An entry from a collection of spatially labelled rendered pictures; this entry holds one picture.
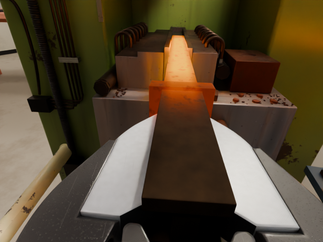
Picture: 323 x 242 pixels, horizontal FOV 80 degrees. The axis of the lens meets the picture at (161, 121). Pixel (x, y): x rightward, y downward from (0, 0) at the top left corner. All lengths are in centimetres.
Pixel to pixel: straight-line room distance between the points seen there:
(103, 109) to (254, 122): 29
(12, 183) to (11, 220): 113
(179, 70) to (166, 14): 68
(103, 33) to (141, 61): 19
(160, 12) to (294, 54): 50
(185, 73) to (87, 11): 42
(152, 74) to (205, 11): 51
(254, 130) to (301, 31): 29
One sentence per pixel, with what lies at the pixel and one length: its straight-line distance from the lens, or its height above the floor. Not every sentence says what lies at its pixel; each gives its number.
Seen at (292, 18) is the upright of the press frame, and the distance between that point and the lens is 59.
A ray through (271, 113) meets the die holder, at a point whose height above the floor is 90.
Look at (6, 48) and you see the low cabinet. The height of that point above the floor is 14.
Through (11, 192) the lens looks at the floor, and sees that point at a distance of 166.
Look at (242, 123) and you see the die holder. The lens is 40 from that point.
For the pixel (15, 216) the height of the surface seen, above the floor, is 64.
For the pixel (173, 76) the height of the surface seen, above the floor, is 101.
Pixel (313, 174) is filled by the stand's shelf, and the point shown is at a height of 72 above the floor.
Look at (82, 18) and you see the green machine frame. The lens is 58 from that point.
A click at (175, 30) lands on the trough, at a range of 79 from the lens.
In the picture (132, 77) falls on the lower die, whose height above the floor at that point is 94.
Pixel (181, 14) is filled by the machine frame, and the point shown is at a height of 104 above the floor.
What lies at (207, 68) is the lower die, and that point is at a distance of 41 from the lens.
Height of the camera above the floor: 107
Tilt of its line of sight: 31 degrees down
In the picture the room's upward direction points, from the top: 1 degrees clockwise
